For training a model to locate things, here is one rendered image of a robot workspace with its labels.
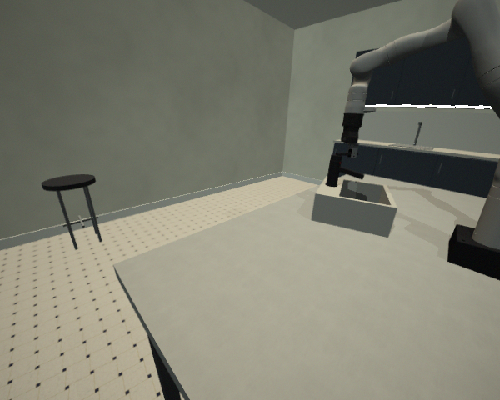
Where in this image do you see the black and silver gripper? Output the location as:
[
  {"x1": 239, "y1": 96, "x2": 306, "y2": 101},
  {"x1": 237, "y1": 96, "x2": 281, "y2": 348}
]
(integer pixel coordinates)
[{"x1": 341, "y1": 100, "x2": 376, "y2": 158}]

